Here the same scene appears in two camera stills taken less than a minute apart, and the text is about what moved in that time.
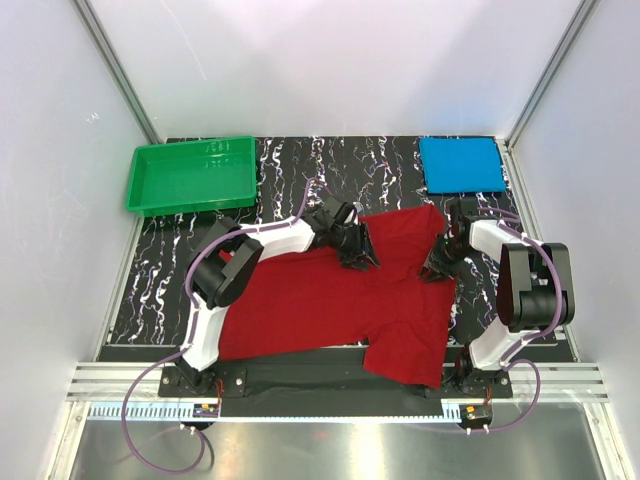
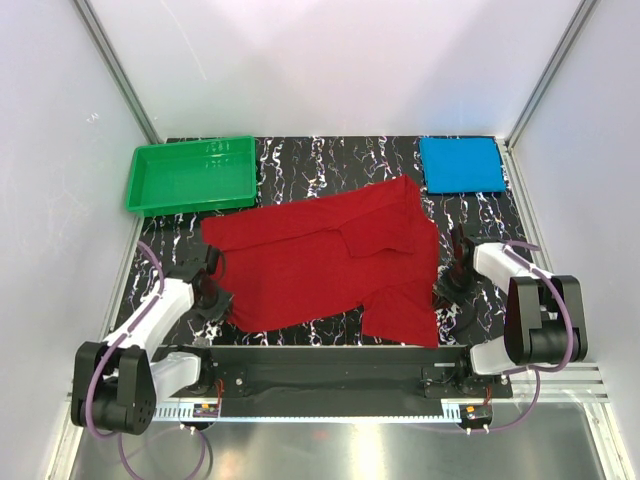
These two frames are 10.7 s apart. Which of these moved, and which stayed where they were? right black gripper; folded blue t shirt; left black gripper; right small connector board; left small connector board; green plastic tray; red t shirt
Moved: right black gripper; left black gripper; red t shirt
Stayed: folded blue t shirt; right small connector board; green plastic tray; left small connector board
